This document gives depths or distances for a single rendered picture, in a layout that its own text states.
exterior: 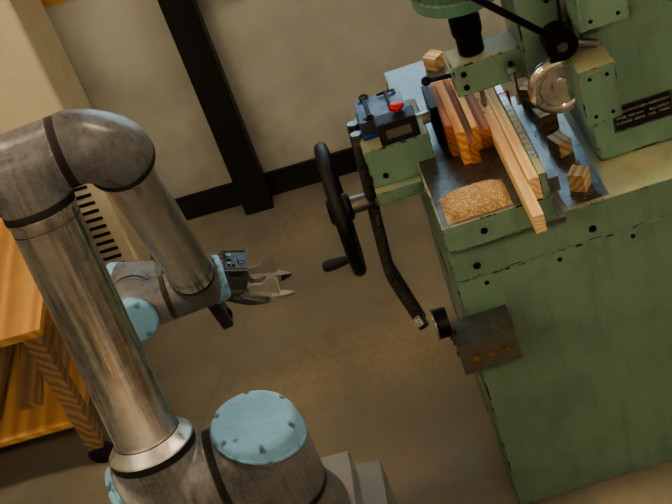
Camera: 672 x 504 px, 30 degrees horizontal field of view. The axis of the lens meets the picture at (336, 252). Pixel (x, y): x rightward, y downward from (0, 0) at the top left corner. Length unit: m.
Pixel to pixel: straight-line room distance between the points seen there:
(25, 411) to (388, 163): 1.43
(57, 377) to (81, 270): 1.31
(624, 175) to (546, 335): 0.38
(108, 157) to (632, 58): 1.04
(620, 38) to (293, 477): 1.00
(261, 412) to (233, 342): 1.55
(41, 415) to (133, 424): 1.40
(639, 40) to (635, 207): 0.32
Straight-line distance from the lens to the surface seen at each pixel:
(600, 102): 2.35
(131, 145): 1.94
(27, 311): 3.20
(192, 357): 3.66
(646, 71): 2.47
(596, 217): 2.48
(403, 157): 2.48
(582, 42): 2.34
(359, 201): 2.57
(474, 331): 2.51
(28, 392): 3.51
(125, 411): 2.06
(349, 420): 3.29
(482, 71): 2.45
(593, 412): 2.83
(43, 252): 1.96
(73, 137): 1.90
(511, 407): 2.75
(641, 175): 2.50
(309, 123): 4.00
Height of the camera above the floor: 2.34
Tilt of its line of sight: 38 degrees down
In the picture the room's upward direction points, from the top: 20 degrees counter-clockwise
